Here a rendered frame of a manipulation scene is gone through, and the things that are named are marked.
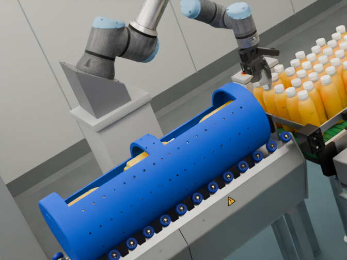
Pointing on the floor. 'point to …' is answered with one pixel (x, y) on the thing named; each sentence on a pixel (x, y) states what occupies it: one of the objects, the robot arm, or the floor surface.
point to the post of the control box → (308, 227)
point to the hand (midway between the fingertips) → (267, 84)
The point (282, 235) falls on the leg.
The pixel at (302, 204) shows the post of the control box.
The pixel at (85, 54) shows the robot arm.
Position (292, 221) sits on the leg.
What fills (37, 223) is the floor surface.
